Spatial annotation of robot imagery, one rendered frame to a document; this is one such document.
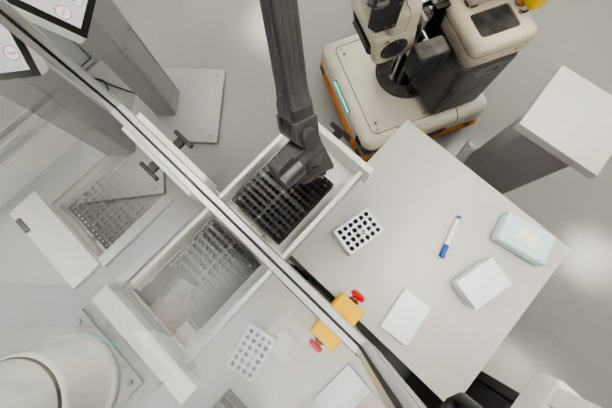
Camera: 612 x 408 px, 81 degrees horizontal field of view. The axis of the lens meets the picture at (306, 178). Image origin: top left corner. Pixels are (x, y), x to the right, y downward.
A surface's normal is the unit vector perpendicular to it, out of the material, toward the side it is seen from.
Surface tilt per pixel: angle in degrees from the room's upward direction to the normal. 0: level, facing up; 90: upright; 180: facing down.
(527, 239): 0
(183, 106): 3
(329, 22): 0
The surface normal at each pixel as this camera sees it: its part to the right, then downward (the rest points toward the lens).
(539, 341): -0.02, -0.25
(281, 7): 0.57, 0.47
